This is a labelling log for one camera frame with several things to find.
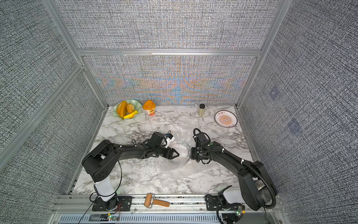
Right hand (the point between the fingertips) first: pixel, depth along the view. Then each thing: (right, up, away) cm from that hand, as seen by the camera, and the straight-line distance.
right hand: (193, 151), depth 87 cm
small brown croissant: (-47, +29, +22) cm, 60 cm away
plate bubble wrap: (-6, +5, +5) cm, 9 cm away
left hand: (-10, -2, +1) cm, 10 cm away
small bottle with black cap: (+9, +27, +20) cm, 35 cm away
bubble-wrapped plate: (+28, +20, +22) cm, 41 cm away
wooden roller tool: (-25, -23, -13) cm, 36 cm away
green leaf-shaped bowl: (-42, +31, +25) cm, 58 cm away
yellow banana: (-46, +23, +19) cm, 55 cm away
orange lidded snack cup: (-31, +30, +19) cm, 48 cm away
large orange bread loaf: (-53, +28, +19) cm, 63 cm away
